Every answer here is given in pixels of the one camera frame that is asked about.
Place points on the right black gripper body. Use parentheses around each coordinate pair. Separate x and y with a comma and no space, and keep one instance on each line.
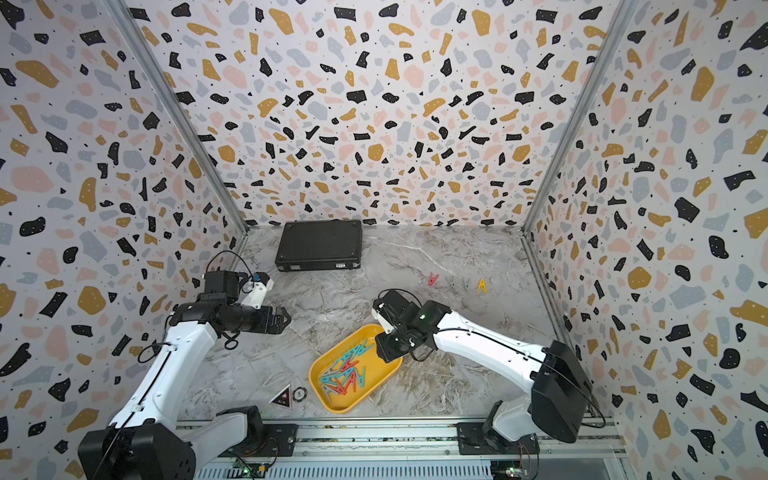
(394,344)

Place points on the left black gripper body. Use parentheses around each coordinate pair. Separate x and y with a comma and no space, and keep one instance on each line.
(256,320)

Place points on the yellow plastic storage tray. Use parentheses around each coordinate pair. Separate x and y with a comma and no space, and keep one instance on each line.
(340,392)

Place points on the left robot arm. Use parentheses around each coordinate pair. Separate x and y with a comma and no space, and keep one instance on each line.
(141,441)

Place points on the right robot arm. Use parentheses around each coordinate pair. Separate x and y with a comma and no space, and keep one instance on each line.
(556,391)

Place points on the red clothespin in tray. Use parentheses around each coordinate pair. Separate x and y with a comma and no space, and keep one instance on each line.
(348,364)

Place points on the black triangle marker sticker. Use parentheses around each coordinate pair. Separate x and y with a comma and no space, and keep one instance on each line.
(283,398)

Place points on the black hard case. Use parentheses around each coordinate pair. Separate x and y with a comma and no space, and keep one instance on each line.
(320,245)

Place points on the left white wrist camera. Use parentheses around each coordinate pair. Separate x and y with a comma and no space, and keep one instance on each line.
(258,287)

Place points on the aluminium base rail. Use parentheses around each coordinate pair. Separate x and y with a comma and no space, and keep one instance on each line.
(421,448)

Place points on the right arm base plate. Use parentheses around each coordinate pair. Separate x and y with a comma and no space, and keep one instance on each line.
(476,438)

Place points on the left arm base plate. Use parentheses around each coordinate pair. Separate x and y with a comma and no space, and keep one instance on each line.
(270,440)

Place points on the left frame aluminium post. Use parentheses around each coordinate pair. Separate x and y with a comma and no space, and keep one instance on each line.
(121,16)

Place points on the frame aluminium post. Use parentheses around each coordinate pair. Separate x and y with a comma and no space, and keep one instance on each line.
(610,44)
(121,16)

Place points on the right frame aluminium post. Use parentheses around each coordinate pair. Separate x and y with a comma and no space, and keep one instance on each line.
(610,44)

